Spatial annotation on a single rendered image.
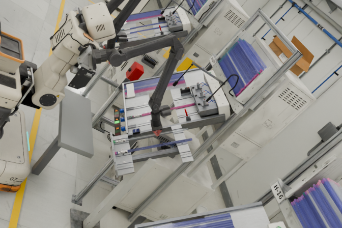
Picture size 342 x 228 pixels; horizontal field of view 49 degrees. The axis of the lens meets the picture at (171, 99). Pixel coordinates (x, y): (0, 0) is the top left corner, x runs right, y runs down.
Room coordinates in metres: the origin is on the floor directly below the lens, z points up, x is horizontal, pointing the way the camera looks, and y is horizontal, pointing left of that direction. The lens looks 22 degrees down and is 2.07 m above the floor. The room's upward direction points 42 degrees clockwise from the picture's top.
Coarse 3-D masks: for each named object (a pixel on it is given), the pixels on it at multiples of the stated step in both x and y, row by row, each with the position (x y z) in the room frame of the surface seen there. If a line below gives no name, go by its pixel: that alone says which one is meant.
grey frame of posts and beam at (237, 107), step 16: (256, 16) 3.21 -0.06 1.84; (208, 64) 3.21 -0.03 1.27; (288, 64) 2.55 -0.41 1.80; (224, 80) 2.85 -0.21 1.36; (272, 80) 2.55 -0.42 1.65; (112, 96) 2.96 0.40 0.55; (256, 96) 2.55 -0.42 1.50; (240, 112) 2.55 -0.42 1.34; (224, 128) 2.55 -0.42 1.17; (208, 144) 2.55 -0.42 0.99; (112, 160) 2.31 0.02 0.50; (96, 176) 2.31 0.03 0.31; (80, 192) 2.32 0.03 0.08; (160, 192) 2.56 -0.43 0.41; (144, 208) 2.56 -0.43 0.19
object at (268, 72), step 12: (240, 36) 3.08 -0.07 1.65; (228, 48) 3.08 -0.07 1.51; (288, 48) 2.65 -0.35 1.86; (216, 60) 3.04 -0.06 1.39; (264, 72) 2.54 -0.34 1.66; (120, 84) 2.98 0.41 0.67; (228, 84) 2.72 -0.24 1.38; (252, 84) 2.54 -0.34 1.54; (276, 84) 2.61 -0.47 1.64; (240, 96) 2.54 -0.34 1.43; (252, 96) 2.57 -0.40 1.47; (264, 96) 2.61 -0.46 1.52; (252, 108) 2.61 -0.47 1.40; (108, 120) 3.00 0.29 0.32; (132, 144) 2.32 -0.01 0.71; (168, 156) 2.70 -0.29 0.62; (108, 180) 2.35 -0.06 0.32
